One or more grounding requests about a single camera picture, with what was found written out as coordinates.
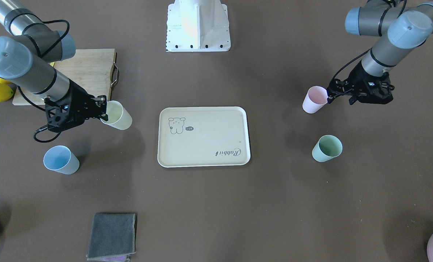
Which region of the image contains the blue cup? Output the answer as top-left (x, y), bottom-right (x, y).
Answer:
top-left (43, 145), bottom-right (80, 175)

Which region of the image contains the cream rectangular tray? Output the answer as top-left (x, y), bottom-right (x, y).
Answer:
top-left (157, 106), bottom-right (251, 168)

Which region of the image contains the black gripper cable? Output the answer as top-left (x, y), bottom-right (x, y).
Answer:
top-left (17, 87), bottom-right (62, 143)

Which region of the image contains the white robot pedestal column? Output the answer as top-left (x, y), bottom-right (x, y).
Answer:
top-left (165, 0), bottom-right (231, 52)

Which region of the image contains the wooden cutting board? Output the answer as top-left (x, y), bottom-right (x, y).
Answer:
top-left (12, 48), bottom-right (120, 106)

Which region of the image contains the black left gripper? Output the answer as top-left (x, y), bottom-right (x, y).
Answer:
top-left (333, 62), bottom-right (394, 105)

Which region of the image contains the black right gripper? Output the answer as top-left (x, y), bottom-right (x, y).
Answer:
top-left (44, 83), bottom-right (108, 133)

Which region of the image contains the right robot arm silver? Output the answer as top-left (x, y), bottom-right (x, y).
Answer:
top-left (0, 0), bottom-right (108, 133)

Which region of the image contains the grey folded cloth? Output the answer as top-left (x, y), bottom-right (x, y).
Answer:
top-left (86, 213), bottom-right (136, 262)

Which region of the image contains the cream cup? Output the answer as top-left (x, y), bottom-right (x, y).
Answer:
top-left (100, 100), bottom-right (133, 130)

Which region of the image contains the pink cup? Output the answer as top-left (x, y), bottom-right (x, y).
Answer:
top-left (302, 86), bottom-right (328, 114)

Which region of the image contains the green cup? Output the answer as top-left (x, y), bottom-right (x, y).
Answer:
top-left (312, 135), bottom-right (343, 162)

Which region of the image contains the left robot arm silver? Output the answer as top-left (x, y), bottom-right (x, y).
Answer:
top-left (326, 0), bottom-right (433, 105)

